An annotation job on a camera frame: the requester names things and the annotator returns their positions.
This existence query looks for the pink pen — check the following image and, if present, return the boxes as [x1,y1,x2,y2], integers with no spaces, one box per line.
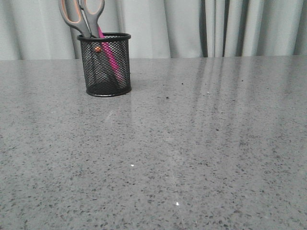
[97,26,126,86]

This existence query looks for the grey orange scissors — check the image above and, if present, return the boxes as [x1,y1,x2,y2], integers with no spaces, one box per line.
[58,0,106,83]

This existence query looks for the black mesh pen holder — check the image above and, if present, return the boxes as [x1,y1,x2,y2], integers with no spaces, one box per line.
[86,33,131,97]

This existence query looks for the grey curtain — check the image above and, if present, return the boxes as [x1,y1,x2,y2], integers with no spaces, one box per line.
[0,0,307,60]

